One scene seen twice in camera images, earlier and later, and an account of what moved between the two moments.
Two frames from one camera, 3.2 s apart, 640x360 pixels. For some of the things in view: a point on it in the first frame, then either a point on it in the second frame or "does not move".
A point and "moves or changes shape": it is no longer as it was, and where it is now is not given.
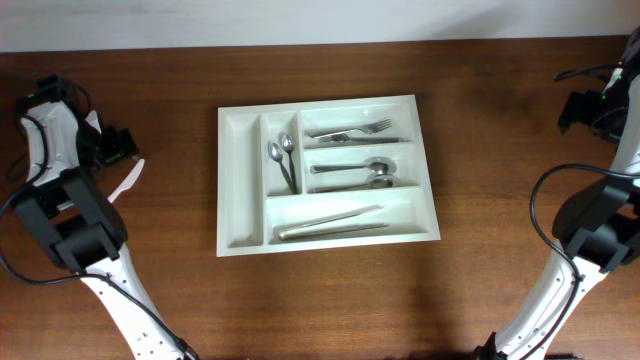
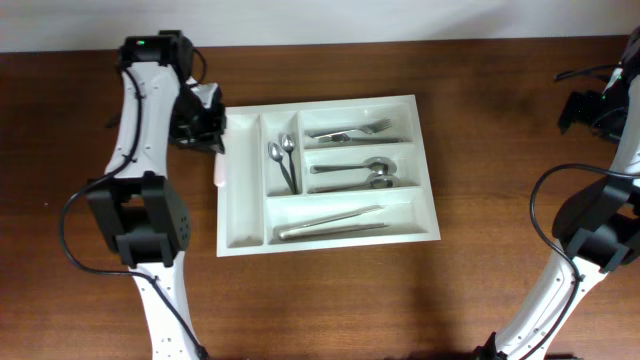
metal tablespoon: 380,181 does not move
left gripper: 116,148 -> 198,133
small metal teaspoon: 276,153 does not move
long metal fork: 344,138 does not move
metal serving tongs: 308,231 does not move
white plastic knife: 138,170 moves or changes shape
